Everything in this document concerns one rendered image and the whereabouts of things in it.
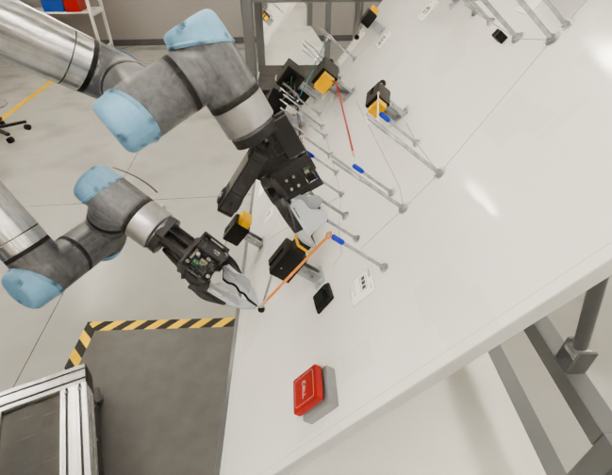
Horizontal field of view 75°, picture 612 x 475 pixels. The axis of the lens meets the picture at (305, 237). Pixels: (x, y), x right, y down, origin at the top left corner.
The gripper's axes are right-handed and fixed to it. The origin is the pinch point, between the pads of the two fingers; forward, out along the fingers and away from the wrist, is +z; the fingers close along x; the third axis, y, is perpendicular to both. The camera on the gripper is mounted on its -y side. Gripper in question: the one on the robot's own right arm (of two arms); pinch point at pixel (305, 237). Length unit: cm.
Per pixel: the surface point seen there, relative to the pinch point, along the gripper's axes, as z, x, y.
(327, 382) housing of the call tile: 8.0, -22.3, -4.4
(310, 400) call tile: 7.1, -24.5, -6.8
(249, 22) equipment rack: -28, 91, 8
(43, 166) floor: -12, 295, -204
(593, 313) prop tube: 24.7, -17.9, 33.4
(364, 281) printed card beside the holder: 5.0, -11.0, 5.7
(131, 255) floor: 48, 163, -124
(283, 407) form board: 14.4, -17.8, -14.3
